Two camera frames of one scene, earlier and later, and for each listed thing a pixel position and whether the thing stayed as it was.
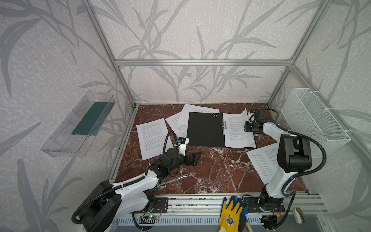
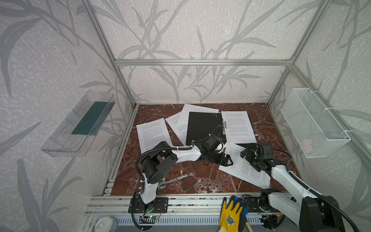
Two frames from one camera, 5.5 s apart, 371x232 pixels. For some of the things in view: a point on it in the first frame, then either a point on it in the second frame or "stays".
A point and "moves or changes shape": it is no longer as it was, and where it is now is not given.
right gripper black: [249, 126] -> [250, 155]
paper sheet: [265, 161] moves or changes shape
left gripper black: [188, 158] -> [220, 156]
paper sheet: [152, 136] stays
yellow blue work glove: [233, 218] stays
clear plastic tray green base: [73, 137] stays
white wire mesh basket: [304, 113] stays
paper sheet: [235, 135] stays
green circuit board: [151, 217] stays
